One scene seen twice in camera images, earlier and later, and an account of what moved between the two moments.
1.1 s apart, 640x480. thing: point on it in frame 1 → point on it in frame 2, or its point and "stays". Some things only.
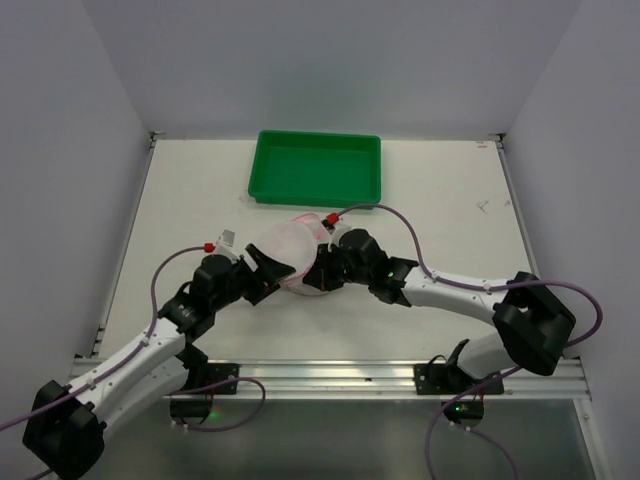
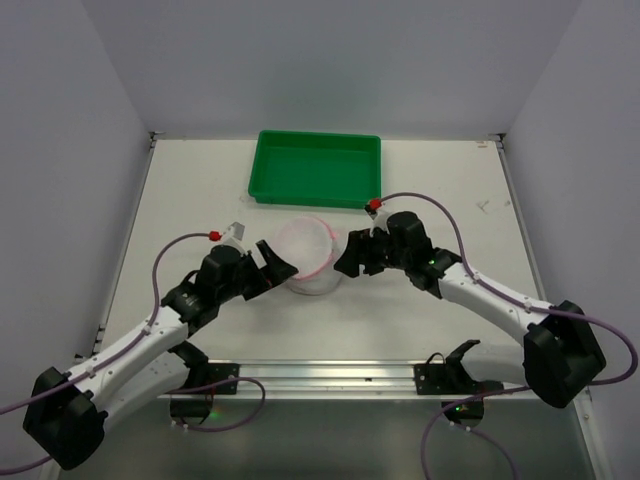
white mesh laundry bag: (296, 242) stays
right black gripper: (322, 268) → (368, 252)
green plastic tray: (315, 169) stays
